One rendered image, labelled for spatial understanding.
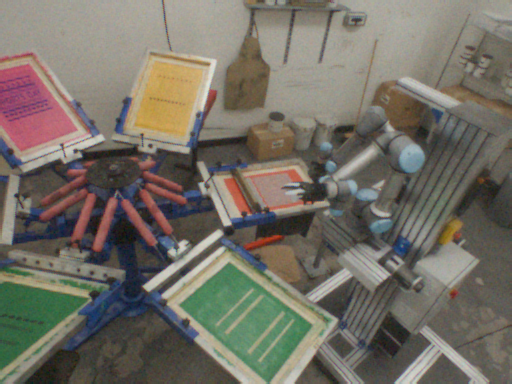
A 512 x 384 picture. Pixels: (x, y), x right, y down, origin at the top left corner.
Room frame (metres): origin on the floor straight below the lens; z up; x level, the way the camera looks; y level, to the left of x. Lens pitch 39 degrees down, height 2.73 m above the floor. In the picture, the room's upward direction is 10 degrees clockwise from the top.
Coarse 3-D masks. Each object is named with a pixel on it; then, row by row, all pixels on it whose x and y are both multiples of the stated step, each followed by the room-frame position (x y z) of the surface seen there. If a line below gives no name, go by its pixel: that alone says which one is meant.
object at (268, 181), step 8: (248, 176) 2.28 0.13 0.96; (256, 176) 2.29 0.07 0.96; (264, 176) 2.31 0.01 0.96; (272, 176) 2.33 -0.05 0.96; (280, 176) 2.35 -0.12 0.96; (288, 176) 2.36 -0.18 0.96; (296, 176) 2.38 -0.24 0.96; (232, 184) 2.15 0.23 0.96; (256, 184) 2.20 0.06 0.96; (264, 184) 2.21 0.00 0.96; (272, 184) 2.23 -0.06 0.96; (280, 184) 2.25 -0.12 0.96; (232, 192) 2.06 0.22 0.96; (240, 192) 2.07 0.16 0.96
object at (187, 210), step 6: (204, 204) 1.92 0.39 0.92; (210, 204) 1.93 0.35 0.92; (168, 210) 1.80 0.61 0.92; (180, 210) 1.82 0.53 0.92; (186, 210) 1.83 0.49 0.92; (192, 210) 1.85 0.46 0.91; (198, 210) 1.87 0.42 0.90; (204, 210) 1.89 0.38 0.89; (210, 210) 1.92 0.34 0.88; (150, 216) 1.72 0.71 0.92; (168, 216) 1.77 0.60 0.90; (174, 216) 1.79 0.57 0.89; (180, 216) 1.81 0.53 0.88; (186, 216) 1.82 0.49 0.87
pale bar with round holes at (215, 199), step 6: (198, 162) 2.23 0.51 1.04; (198, 168) 2.18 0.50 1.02; (204, 168) 2.17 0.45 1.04; (204, 174) 2.10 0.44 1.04; (204, 180) 2.04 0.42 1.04; (210, 180) 2.05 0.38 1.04; (210, 186) 1.98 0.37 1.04; (216, 192) 1.93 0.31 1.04; (216, 198) 1.87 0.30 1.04; (216, 204) 1.81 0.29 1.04; (216, 210) 1.77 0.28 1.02; (222, 210) 1.76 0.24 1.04; (222, 216) 1.71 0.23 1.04; (222, 222) 1.66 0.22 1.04; (228, 222) 1.67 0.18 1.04; (222, 228) 1.65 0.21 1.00
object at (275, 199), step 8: (264, 192) 2.12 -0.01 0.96; (272, 192) 2.13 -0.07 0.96; (280, 192) 2.15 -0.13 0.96; (240, 200) 1.99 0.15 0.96; (264, 200) 2.03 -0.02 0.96; (272, 200) 2.05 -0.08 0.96; (280, 200) 2.06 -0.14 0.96; (288, 200) 2.08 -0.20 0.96; (240, 208) 1.90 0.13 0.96; (248, 208) 1.92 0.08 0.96; (272, 208) 1.96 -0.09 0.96; (280, 208) 1.98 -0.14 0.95
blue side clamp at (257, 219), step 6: (246, 216) 1.79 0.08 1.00; (252, 216) 1.80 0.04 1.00; (258, 216) 1.81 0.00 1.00; (264, 216) 1.81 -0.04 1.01; (270, 216) 1.82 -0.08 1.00; (276, 216) 1.84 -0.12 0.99; (240, 222) 1.72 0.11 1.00; (246, 222) 1.74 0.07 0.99; (252, 222) 1.76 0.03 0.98; (258, 222) 1.79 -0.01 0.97; (264, 222) 1.81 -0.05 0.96; (270, 222) 1.83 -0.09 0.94
